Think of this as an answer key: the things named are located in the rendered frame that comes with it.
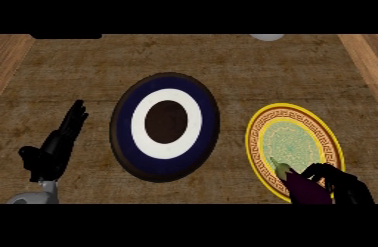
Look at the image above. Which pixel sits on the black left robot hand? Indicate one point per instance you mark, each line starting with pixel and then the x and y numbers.
pixel 52 151

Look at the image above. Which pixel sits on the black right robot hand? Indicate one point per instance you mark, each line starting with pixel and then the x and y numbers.
pixel 344 184

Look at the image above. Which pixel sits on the dark purple eggplant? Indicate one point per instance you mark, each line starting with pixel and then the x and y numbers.
pixel 306 187

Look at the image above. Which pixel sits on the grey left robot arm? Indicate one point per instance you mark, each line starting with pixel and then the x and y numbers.
pixel 35 194

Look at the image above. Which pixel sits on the yellow patterned round plate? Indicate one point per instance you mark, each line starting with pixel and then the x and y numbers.
pixel 291 141

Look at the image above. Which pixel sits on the blue and white round plate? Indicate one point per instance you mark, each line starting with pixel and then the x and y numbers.
pixel 165 127

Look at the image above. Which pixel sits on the pale grey round object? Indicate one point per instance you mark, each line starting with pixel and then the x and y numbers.
pixel 266 36

